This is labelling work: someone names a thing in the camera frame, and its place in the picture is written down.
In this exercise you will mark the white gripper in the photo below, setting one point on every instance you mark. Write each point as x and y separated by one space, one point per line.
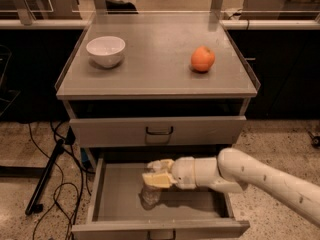
184 172

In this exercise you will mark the clear plastic water bottle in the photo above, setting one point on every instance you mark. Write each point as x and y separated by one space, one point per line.
150 196

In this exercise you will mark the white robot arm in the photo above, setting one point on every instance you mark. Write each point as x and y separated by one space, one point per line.
231 171

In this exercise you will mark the closed top drawer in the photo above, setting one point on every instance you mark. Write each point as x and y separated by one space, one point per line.
157 131

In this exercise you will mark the open middle drawer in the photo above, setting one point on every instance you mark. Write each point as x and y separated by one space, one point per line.
116 211

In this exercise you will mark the grey drawer cabinet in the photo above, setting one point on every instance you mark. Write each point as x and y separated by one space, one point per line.
156 79

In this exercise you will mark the orange fruit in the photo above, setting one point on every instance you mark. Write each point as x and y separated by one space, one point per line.
202 59

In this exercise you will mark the black floor stand bar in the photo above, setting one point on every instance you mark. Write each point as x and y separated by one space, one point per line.
31 207

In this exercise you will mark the white ceramic bowl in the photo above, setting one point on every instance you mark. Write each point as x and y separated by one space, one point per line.
106 51

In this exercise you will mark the white counter rail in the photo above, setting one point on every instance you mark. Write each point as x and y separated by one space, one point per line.
228 24

